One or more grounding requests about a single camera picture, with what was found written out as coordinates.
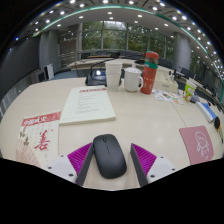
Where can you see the takeaway drink cup with straw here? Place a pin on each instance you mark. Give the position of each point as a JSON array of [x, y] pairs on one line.
[[189, 90]]

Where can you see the black office chairs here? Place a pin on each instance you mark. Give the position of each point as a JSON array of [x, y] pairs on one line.
[[115, 54]]

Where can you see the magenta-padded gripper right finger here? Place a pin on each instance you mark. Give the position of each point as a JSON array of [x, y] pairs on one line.
[[145, 160]]

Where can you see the red drink bottle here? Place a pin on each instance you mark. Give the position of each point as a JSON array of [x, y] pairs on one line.
[[149, 75]]

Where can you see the white lidded mug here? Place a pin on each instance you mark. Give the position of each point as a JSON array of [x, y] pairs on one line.
[[132, 80]]

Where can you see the black computer mouse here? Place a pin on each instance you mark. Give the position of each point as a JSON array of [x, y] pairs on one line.
[[109, 156]]

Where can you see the white paper cup stack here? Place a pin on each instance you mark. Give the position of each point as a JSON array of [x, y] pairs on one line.
[[113, 75]]

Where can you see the ceiling lights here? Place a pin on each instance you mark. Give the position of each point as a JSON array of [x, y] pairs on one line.
[[110, 12]]

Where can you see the red-print paper flyer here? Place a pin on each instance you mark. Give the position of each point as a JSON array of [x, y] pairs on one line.
[[38, 136]]

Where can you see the pink printed mouse pad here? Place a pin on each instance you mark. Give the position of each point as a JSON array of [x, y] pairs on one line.
[[196, 145]]

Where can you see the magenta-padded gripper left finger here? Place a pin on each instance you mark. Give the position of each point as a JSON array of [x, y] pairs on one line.
[[79, 159]]

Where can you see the dark conference microphone unit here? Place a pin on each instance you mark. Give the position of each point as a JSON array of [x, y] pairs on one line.
[[194, 99], [96, 78]]

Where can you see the white floor appliance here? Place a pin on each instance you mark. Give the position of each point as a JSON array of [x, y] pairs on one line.
[[50, 71]]

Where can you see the white paper booklet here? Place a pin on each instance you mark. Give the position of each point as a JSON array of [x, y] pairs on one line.
[[87, 105]]

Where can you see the colourful sticker sheet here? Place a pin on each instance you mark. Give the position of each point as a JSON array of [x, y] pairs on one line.
[[166, 96]]

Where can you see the black handheld microphone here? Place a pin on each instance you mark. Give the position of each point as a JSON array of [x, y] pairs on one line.
[[217, 125]]

